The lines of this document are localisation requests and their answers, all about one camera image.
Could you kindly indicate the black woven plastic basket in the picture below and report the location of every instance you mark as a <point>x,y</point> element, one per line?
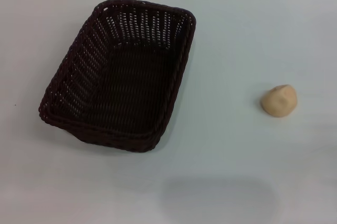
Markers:
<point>137,95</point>

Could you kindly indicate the beige round bread bun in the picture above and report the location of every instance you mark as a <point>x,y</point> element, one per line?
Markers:
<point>279,100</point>

